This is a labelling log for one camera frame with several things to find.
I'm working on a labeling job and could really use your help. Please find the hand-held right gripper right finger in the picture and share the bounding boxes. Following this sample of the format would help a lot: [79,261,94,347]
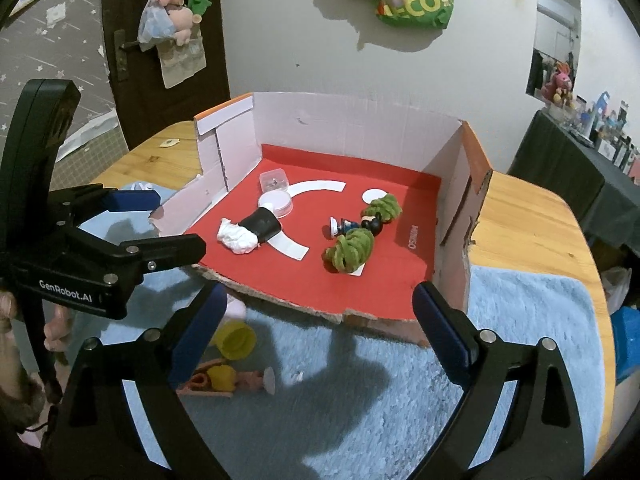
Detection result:
[405,281,587,480]

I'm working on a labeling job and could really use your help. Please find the green plush toy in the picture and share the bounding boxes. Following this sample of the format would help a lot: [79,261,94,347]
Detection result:
[321,227,376,276]
[361,195,402,224]

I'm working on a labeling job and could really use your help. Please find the small yellow cup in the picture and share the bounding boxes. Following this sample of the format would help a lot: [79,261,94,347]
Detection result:
[206,364,238,393]

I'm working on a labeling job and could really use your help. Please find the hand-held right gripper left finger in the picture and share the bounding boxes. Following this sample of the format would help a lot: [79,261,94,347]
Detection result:
[42,280,231,480]

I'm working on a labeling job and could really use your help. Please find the cardboard box with red bottom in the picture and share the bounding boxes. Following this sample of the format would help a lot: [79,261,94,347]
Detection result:
[150,91,493,348]

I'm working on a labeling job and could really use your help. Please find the pink plastic clip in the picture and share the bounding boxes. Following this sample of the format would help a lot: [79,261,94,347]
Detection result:
[177,369,236,401]

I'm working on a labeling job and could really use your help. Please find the white round lid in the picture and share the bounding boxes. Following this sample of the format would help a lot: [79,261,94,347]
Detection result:
[257,188,295,218]

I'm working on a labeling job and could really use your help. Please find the black and white sushi toy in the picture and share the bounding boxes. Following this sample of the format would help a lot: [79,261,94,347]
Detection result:
[216,207,283,256]

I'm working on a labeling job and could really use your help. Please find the person's left hand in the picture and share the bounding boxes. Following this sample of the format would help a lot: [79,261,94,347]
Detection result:
[0,291,73,356]

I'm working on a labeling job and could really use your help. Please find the small black blue figurine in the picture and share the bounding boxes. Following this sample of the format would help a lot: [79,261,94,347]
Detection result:
[327,214,385,239]

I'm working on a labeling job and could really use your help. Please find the dark wooden door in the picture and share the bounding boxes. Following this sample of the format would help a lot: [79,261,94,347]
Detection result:
[102,0,232,153]

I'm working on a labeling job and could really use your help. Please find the white plastic bag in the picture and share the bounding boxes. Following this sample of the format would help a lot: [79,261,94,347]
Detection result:
[600,266,633,311]

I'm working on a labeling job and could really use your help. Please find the clear plastic bag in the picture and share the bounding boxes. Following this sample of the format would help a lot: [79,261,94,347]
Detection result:
[137,0,176,52]

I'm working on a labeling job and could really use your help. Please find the person's left forearm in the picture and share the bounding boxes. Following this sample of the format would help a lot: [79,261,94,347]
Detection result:
[0,347,56,433]

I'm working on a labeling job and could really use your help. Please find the metal door handle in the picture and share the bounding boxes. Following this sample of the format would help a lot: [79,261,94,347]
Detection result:
[114,30,138,81]

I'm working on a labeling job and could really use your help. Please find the yellow bottle cap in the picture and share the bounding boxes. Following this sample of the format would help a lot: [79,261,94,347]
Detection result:
[215,322,257,360]

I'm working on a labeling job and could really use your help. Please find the row of bottles and boxes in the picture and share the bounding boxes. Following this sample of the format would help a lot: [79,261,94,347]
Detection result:
[547,90,640,181]

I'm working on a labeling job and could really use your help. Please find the pink pig plush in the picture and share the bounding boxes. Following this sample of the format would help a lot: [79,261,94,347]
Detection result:
[167,5,203,43]

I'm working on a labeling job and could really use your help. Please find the blue bin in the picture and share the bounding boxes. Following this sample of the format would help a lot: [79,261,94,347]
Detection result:
[610,307,640,386]

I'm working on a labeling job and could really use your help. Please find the wall mirror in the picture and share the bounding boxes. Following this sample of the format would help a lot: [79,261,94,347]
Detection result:
[525,0,583,111]

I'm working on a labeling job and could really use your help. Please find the light blue fluffy mat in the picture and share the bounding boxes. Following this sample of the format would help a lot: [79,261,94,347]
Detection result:
[50,182,613,471]

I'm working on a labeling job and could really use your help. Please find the pink rabbit plush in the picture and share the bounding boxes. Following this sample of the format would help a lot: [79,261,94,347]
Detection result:
[540,62,576,108]

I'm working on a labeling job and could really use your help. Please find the dark cloth covered table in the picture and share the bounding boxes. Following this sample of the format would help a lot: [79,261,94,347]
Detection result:
[507,110,640,248]

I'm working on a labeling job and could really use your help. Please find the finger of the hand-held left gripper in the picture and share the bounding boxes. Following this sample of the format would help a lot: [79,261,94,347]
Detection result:
[50,185,162,231]
[75,230,207,282]

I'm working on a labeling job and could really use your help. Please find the small clear plastic case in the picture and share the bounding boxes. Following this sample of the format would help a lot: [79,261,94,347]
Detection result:
[259,170,290,192]

